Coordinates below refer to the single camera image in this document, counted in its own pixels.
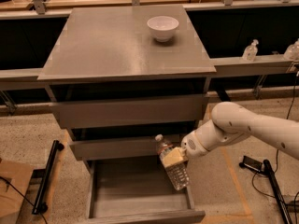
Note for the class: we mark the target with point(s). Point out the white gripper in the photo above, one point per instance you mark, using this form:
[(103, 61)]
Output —
[(193, 146)]

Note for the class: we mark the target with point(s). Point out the clear plastic water bottle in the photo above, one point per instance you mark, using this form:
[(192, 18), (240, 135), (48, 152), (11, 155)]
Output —
[(178, 173)]

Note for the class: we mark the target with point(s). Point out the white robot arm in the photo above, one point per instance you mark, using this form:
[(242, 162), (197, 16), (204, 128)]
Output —
[(231, 123)]

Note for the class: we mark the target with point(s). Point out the grey middle drawer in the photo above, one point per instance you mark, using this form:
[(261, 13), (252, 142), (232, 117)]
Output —
[(103, 149)]

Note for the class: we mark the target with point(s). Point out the grey top drawer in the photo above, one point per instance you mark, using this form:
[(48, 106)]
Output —
[(124, 112)]

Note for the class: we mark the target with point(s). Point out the grey open bottom drawer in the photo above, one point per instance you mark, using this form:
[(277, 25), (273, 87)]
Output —
[(137, 191)]

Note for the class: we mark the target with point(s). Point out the grey drawer cabinet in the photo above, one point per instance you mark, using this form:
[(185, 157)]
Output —
[(173, 130)]

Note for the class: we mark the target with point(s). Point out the black small device on floor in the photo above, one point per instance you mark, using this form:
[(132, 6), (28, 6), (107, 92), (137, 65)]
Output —
[(250, 163)]

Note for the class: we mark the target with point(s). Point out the black bar stand right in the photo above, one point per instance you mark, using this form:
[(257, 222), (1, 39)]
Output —
[(277, 193)]

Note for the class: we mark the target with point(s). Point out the black bar stand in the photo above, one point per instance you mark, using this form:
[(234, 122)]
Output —
[(277, 193), (40, 205)]

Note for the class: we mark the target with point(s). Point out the white ceramic bowl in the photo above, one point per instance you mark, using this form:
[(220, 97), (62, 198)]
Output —
[(162, 28)]

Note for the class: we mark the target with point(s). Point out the black bar stand left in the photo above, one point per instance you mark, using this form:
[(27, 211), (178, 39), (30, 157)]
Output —
[(40, 205)]

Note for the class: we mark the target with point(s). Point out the brown cardboard box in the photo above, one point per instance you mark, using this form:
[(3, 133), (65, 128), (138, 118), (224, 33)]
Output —
[(17, 176)]

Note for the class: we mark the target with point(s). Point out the grey metal rail frame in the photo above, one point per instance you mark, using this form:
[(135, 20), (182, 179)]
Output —
[(239, 66)]

